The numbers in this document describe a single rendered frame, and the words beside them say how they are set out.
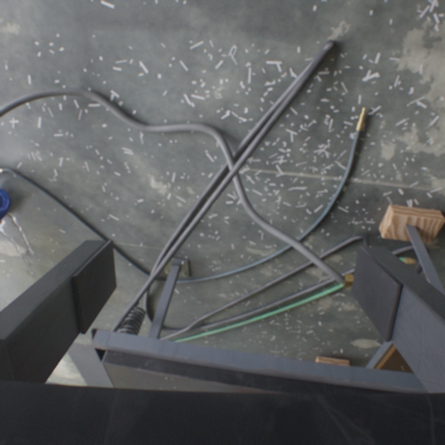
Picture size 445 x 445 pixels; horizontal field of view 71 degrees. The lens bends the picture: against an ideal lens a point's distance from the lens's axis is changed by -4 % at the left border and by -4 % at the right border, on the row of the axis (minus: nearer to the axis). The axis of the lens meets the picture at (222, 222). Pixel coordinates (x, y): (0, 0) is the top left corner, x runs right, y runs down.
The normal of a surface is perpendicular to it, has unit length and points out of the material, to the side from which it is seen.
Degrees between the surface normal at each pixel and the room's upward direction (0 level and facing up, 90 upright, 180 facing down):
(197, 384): 0
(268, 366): 90
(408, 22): 0
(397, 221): 0
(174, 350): 90
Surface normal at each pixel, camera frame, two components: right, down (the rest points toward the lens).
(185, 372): 0.04, -0.76
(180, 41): -0.14, 0.64
